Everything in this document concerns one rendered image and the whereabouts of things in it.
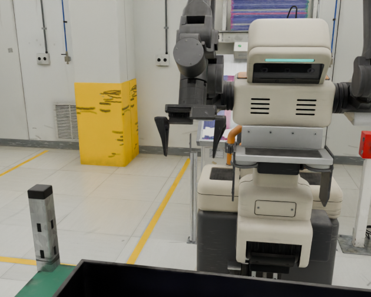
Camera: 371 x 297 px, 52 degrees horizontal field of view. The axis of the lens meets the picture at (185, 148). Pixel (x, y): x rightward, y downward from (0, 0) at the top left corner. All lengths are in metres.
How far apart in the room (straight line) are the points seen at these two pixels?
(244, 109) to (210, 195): 0.47
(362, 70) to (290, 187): 0.40
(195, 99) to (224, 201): 0.76
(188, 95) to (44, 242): 0.38
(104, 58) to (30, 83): 1.34
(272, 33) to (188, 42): 0.37
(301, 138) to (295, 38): 0.27
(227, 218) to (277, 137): 0.51
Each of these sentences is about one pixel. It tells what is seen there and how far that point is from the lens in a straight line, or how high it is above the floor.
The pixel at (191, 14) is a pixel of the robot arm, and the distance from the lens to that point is 0.84.
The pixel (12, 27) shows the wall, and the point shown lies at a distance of 5.09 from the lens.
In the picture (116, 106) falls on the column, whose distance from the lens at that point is 4.00.
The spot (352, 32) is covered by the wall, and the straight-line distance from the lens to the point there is 4.32.
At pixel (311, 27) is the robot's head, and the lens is 1.07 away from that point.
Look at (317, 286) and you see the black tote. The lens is 0.49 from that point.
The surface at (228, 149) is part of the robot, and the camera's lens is 1.59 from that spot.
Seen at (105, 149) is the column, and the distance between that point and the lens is 4.16.
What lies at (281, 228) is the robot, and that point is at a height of 0.80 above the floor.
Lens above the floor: 1.34
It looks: 16 degrees down
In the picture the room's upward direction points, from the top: straight up
